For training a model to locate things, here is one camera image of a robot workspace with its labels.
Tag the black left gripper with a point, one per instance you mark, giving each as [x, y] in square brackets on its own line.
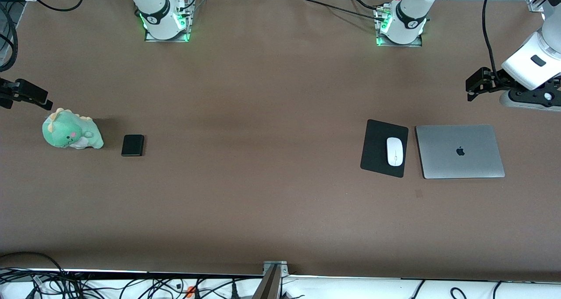
[498, 77]

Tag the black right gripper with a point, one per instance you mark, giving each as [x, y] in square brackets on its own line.
[12, 90]

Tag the white computer mouse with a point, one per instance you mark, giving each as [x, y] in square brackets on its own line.
[394, 152]

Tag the small black box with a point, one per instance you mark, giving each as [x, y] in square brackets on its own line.
[133, 145]

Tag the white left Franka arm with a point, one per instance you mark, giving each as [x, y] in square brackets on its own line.
[412, 9]

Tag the black mouse pad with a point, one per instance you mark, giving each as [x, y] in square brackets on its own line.
[374, 150]

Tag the green plush dinosaur toy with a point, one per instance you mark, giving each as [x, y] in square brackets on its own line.
[65, 130]

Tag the silver closed laptop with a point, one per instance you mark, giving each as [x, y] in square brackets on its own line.
[460, 152]

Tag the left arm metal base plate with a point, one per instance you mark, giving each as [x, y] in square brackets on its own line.
[385, 44]

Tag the metal table bracket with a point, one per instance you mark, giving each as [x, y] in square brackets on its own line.
[274, 281]

